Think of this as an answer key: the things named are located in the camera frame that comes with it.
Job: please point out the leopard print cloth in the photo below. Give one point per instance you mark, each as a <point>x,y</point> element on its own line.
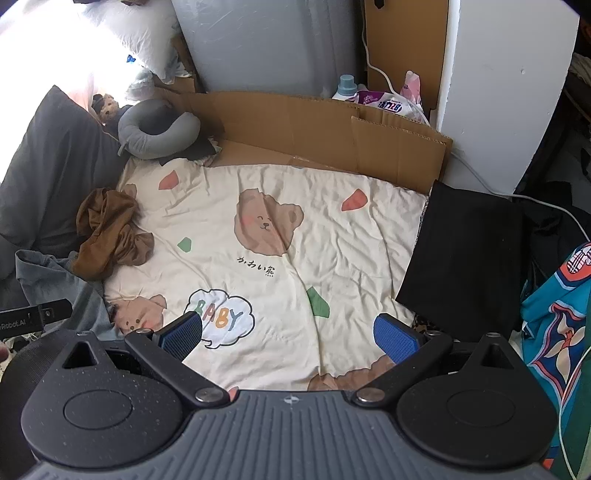
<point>427,323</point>

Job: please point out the black folded cloth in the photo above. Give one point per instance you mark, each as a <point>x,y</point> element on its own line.
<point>461,258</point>

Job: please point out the small dark cloth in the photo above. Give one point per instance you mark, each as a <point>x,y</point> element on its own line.
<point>198,150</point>

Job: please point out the grey neck pillow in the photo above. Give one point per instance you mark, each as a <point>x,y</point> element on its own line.
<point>175,134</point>

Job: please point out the teal printed cloth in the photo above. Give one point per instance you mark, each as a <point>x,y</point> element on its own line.
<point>549,332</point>

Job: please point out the detergent bottle with blue cap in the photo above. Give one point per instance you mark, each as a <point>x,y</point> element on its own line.
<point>346,87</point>

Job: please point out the cardboard panels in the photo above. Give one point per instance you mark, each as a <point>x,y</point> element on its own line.
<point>406,41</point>

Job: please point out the white pillow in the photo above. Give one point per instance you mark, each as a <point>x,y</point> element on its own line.
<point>134,32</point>

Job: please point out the cream bear printed blanket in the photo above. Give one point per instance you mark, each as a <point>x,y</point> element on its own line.
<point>277,300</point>

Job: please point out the person's left hand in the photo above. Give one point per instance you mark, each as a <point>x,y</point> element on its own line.
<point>2,354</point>

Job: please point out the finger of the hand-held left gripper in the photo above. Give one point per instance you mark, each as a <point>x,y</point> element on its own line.
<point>55,314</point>

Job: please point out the brown teddy bear plush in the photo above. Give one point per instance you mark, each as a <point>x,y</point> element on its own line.
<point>108,108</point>

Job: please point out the brown printed t-shirt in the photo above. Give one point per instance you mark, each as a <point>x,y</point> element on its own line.
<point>111,240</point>

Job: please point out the flattened cardboard sheet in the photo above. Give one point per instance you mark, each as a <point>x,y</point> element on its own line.
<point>286,124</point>

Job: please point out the bright window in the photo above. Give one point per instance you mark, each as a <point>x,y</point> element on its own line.
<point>27,60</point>

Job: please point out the black clothes pile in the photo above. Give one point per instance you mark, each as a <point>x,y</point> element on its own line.
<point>554,249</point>

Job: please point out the blue-grey garment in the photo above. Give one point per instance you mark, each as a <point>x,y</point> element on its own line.
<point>78,300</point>

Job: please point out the dark grey pillow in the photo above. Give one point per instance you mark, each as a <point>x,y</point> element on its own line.
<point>55,161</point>

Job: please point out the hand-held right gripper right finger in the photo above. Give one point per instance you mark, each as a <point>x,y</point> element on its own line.
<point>397,340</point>

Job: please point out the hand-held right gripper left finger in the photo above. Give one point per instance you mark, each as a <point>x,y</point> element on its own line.
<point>180,336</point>

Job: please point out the pink packet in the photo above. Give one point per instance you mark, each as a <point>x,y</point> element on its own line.
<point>411,87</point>

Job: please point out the purple and white bag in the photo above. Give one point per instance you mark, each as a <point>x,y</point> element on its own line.
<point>383,102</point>

